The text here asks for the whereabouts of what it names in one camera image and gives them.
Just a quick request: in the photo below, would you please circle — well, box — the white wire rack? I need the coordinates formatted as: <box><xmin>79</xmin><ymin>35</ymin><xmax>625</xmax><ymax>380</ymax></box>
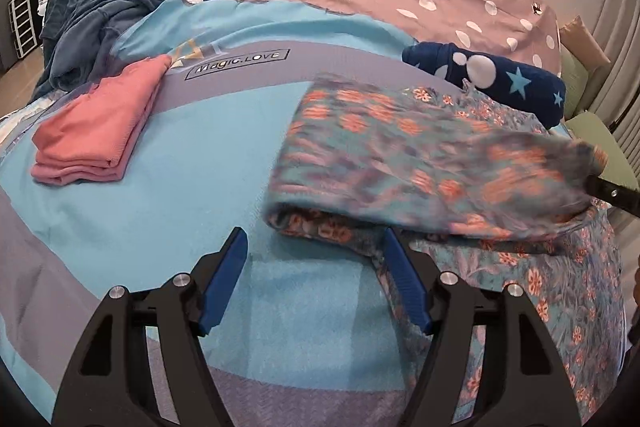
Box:
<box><xmin>8</xmin><ymin>0</ymin><xmax>38</xmax><ymax>60</ymax></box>

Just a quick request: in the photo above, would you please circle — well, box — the beige pillow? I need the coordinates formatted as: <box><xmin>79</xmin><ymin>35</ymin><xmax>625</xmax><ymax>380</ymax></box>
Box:
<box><xmin>559</xmin><ymin>15</ymin><xmax>611</xmax><ymax>72</ymax></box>

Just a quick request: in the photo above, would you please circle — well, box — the folded pink garment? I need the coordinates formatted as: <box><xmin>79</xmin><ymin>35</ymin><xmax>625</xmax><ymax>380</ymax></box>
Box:
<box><xmin>30</xmin><ymin>54</ymin><xmax>171</xmax><ymax>186</ymax></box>

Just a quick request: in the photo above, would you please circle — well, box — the light blue bed cover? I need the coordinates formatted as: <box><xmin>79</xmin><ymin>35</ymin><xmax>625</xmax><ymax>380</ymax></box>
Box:
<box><xmin>1</xmin><ymin>0</ymin><xmax>418</xmax><ymax>426</ymax></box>

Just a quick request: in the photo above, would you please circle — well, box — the teal floral garment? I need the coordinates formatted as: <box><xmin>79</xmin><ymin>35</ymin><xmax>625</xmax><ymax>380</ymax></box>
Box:
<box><xmin>264</xmin><ymin>76</ymin><xmax>626</xmax><ymax>419</ymax></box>

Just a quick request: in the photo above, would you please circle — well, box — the green pillow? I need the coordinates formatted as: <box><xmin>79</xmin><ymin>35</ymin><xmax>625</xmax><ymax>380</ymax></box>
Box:
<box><xmin>561</xmin><ymin>46</ymin><xmax>589</xmax><ymax>120</ymax></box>
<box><xmin>565</xmin><ymin>112</ymin><xmax>639</xmax><ymax>190</ymax></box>

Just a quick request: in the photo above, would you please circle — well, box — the navy star fleece blanket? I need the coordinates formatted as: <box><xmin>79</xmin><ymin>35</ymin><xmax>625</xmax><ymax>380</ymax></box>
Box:
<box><xmin>401</xmin><ymin>42</ymin><xmax>566</xmax><ymax>129</ymax></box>

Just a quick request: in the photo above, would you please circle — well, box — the dark blue towel pile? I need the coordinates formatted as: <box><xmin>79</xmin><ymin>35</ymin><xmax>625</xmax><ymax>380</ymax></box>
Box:
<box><xmin>32</xmin><ymin>0</ymin><xmax>165</xmax><ymax>100</ymax></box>

